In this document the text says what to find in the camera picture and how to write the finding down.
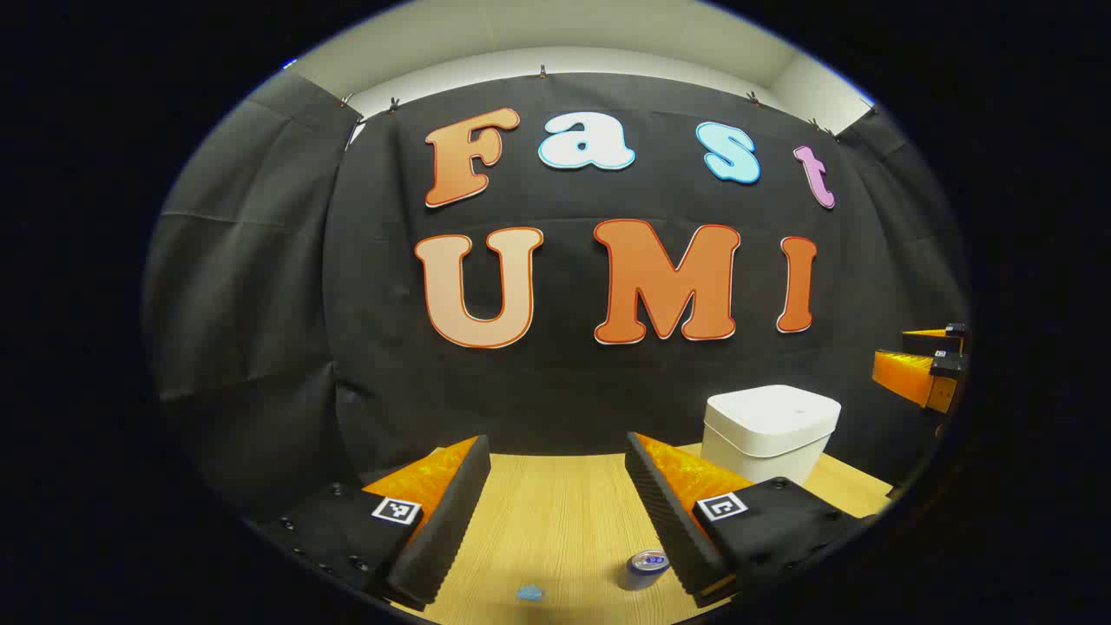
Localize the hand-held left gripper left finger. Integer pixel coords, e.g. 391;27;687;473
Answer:
252;434;493;613

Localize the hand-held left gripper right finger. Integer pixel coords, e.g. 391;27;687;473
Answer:
624;431;879;609

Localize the blue pop can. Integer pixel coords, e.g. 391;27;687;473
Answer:
623;549;671;592

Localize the white desktop garbage bin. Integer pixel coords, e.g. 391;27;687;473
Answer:
700;385;842;487

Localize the wooden desktop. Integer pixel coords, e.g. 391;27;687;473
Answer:
386;443;895;625

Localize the black backdrop cloth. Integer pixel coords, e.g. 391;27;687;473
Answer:
143;69;971;526

